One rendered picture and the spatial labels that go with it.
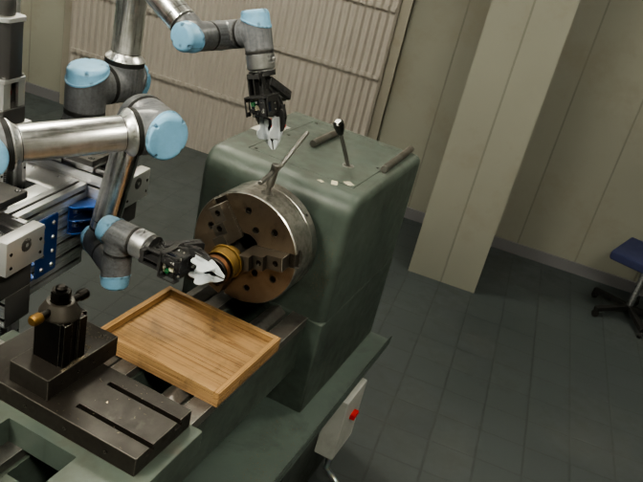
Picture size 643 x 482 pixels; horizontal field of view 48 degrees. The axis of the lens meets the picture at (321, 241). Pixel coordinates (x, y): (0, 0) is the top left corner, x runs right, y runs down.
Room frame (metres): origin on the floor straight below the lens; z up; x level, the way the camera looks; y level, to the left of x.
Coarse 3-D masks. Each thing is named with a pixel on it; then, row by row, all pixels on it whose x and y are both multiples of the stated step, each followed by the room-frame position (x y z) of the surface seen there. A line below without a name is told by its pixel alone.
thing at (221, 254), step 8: (216, 248) 1.62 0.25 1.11; (224, 248) 1.62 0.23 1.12; (232, 248) 1.62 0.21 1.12; (216, 256) 1.58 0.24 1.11; (224, 256) 1.59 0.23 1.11; (232, 256) 1.60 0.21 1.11; (224, 264) 1.57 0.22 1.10; (232, 264) 1.58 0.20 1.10; (240, 264) 1.61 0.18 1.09; (224, 272) 1.56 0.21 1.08; (232, 272) 1.58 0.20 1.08; (224, 280) 1.56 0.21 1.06
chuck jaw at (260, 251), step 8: (256, 248) 1.68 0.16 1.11; (264, 248) 1.69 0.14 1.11; (240, 256) 1.62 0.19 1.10; (248, 256) 1.62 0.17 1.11; (256, 256) 1.63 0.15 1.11; (264, 256) 1.63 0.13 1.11; (272, 256) 1.64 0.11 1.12; (280, 256) 1.64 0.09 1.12; (288, 256) 1.66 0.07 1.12; (296, 256) 1.67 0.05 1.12; (248, 264) 1.62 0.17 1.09; (256, 264) 1.63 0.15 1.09; (264, 264) 1.63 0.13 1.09; (272, 264) 1.64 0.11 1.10; (280, 264) 1.63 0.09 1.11; (288, 264) 1.66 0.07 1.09; (296, 264) 1.67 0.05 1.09; (280, 272) 1.63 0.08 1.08
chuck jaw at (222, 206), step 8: (216, 200) 1.75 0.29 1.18; (224, 200) 1.74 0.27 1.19; (216, 208) 1.70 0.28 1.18; (224, 208) 1.70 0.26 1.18; (216, 216) 1.70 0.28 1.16; (224, 216) 1.69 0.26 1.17; (232, 216) 1.71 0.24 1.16; (216, 224) 1.68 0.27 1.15; (224, 224) 1.67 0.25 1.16; (232, 224) 1.70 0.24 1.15; (216, 232) 1.67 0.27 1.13; (224, 232) 1.67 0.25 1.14; (232, 232) 1.68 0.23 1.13; (240, 232) 1.71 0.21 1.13; (216, 240) 1.65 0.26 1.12; (224, 240) 1.64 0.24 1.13; (232, 240) 1.66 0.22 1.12
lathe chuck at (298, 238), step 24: (240, 192) 1.73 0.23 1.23; (240, 216) 1.72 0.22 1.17; (264, 216) 1.70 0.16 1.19; (288, 216) 1.70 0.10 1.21; (240, 240) 1.78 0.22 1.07; (264, 240) 1.69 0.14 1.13; (288, 240) 1.67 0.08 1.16; (240, 288) 1.71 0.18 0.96; (264, 288) 1.68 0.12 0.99; (288, 288) 1.68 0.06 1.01
